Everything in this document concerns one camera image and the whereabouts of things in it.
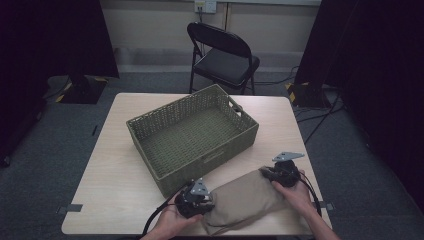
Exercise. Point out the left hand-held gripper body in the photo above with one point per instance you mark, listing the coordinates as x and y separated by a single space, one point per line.
190 203

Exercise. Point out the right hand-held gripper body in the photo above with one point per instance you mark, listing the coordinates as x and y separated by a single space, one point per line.
286 171

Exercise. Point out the white wall outlet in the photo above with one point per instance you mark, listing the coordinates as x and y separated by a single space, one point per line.
205 6

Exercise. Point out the grey tape strip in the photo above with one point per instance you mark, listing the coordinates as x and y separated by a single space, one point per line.
71 209
328 206

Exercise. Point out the thin wall pipe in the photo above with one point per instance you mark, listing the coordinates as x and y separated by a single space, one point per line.
228 16

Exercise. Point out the beige shorts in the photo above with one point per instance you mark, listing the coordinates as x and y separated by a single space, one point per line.
246 200

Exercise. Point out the black curtain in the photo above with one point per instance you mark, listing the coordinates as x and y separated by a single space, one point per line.
50 50
373 66

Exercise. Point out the green woven basket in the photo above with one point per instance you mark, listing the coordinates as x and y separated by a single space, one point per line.
190 140

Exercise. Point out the black stand base yellow tape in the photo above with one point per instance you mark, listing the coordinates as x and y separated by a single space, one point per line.
306 95

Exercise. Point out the black folding chair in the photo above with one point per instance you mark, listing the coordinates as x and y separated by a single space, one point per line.
226 63

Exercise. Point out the person's left hand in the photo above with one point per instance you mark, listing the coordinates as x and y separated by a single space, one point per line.
173 223

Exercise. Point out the person's right hand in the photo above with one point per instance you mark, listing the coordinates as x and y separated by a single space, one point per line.
298 198

